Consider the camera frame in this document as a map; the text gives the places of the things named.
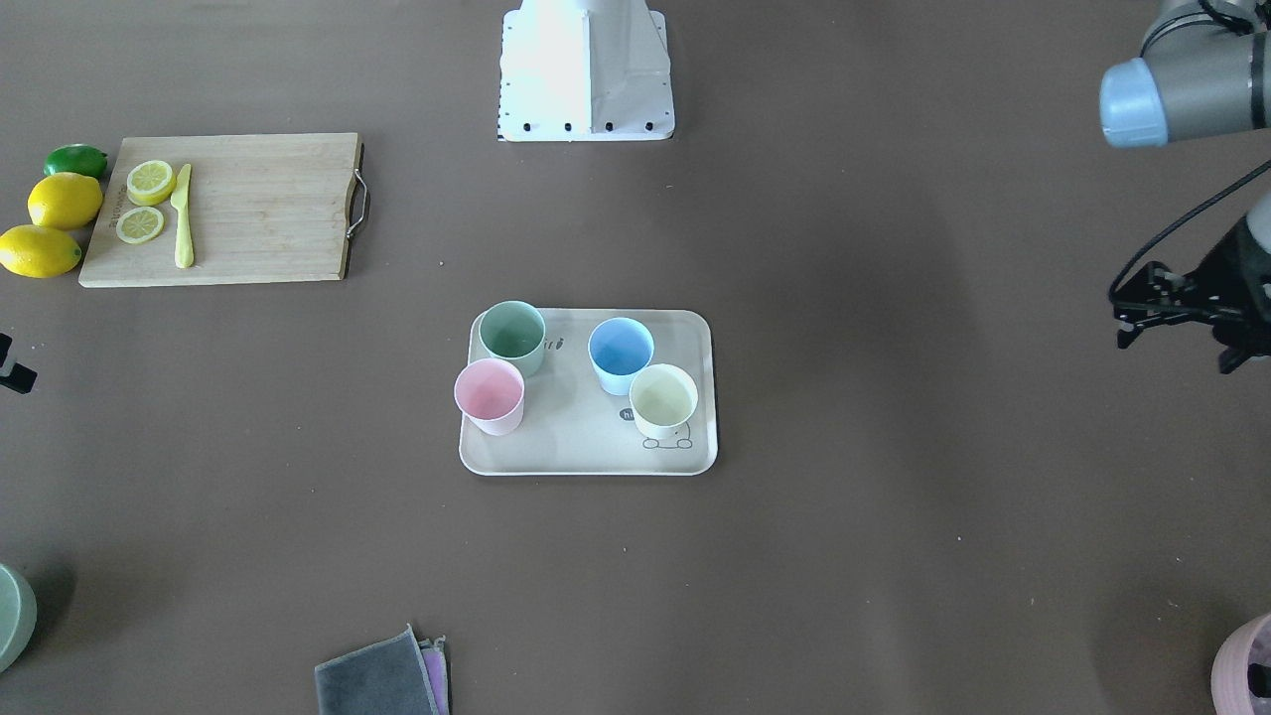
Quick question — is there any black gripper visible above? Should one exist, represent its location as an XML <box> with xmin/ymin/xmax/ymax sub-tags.
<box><xmin>1110</xmin><ymin>215</ymin><xmax>1270</xmax><ymax>373</ymax></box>

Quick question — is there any pink cup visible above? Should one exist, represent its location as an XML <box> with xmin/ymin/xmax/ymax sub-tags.
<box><xmin>452</xmin><ymin>357</ymin><xmax>526</xmax><ymax>436</ymax></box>

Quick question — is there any cream cup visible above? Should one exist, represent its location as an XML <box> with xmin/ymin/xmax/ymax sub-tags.
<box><xmin>630</xmin><ymin>363</ymin><xmax>700</xmax><ymax>442</ymax></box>

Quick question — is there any green cup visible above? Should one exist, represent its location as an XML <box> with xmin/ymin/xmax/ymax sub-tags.
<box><xmin>478</xmin><ymin>300</ymin><xmax>547</xmax><ymax>378</ymax></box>

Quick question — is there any blue cup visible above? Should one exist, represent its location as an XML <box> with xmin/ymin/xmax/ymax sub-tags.
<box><xmin>587</xmin><ymin>317</ymin><xmax>655</xmax><ymax>395</ymax></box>

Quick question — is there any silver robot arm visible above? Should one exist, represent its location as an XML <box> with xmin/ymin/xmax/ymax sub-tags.
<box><xmin>1099</xmin><ymin>1</ymin><xmax>1270</xmax><ymax>373</ymax></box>

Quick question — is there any beige rabbit tray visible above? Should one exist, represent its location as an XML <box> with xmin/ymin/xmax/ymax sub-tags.
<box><xmin>459</xmin><ymin>307</ymin><xmax>719</xmax><ymax>478</ymax></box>

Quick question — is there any whole lemon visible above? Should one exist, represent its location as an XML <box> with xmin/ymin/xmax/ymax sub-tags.
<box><xmin>27</xmin><ymin>171</ymin><xmax>104</xmax><ymax>230</ymax></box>
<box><xmin>1</xmin><ymin>224</ymin><xmax>83</xmax><ymax>279</ymax></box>

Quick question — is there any lemon half outer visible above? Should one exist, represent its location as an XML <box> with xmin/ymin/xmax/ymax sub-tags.
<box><xmin>114</xmin><ymin>207</ymin><xmax>165</xmax><ymax>245</ymax></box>

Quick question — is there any yellow plastic knife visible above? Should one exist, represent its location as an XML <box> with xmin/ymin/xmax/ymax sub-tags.
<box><xmin>169</xmin><ymin>164</ymin><xmax>194</xmax><ymax>271</ymax></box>

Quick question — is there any green lime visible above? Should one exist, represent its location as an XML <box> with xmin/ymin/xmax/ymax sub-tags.
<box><xmin>44</xmin><ymin>144</ymin><xmax>108</xmax><ymax>180</ymax></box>

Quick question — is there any green bowl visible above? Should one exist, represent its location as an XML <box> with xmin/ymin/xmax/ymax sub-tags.
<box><xmin>1</xmin><ymin>564</ymin><xmax>38</xmax><ymax>671</ymax></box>

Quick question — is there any lemon half near knife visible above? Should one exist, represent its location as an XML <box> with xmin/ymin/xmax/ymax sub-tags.
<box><xmin>125</xmin><ymin>160</ymin><xmax>177</xmax><ymax>207</ymax></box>

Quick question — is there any wooden cutting board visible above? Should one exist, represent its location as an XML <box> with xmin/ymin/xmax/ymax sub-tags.
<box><xmin>78</xmin><ymin>132</ymin><xmax>369</xmax><ymax>288</ymax></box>

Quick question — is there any pink bowl with ice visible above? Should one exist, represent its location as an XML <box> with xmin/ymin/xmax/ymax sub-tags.
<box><xmin>1210</xmin><ymin>613</ymin><xmax>1270</xmax><ymax>714</ymax></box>

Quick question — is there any grey folded cloth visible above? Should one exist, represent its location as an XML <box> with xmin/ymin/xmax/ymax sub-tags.
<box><xmin>314</xmin><ymin>627</ymin><xmax>451</xmax><ymax>714</ymax></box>

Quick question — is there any white pillar base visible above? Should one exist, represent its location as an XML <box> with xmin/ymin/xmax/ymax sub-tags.
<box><xmin>496</xmin><ymin>1</ymin><xmax>676</xmax><ymax>142</ymax></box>

